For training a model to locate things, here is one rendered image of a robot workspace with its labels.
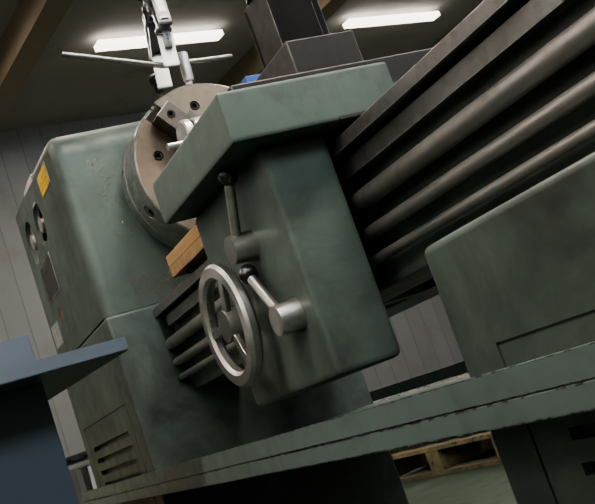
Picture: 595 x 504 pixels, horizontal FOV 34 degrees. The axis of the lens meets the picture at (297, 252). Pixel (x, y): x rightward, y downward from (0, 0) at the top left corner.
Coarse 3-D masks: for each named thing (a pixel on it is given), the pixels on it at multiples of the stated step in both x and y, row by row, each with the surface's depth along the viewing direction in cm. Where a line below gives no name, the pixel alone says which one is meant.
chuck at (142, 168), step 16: (176, 96) 189; (192, 96) 190; (208, 96) 192; (144, 128) 185; (128, 144) 192; (144, 144) 184; (160, 144) 185; (128, 160) 188; (144, 160) 183; (160, 160) 184; (128, 176) 188; (144, 176) 182; (144, 192) 182; (144, 208) 186; (160, 224) 186; (176, 224) 183; (192, 224) 183; (176, 240) 189
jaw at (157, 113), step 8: (168, 104) 184; (152, 112) 187; (160, 112) 183; (168, 112) 183; (176, 112) 184; (192, 112) 183; (152, 120) 186; (160, 120) 183; (168, 120) 183; (176, 120) 183; (160, 128) 186; (168, 128) 184; (176, 136) 185
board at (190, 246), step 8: (192, 232) 157; (184, 240) 161; (192, 240) 158; (200, 240) 154; (176, 248) 166; (184, 248) 162; (192, 248) 159; (200, 248) 155; (168, 256) 171; (176, 256) 167; (184, 256) 163; (192, 256) 160; (200, 256) 160; (168, 264) 172; (176, 264) 168; (184, 264) 164; (192, 264) 165; (200, 264) 168; (176, 272) 169; (184, 272) 170; (192, 272) 173
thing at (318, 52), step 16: (352, 32) 128; (288, 48) 124; (304, 48) 125; (320, 48) 126; (336, 48) 127; (352, 48) 127; (272, 64) 129; (288, 64) 125; (304, 64) 124; (320, 64) 125; (336, 64) 126; (256, 80) 134
